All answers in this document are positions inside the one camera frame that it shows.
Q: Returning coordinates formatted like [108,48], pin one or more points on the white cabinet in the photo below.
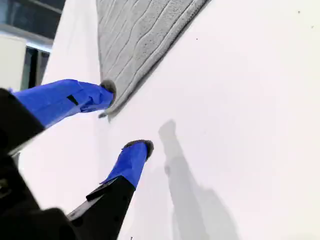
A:
[12,62]

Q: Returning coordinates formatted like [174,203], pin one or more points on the grey striped square towel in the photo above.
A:
[140,37]

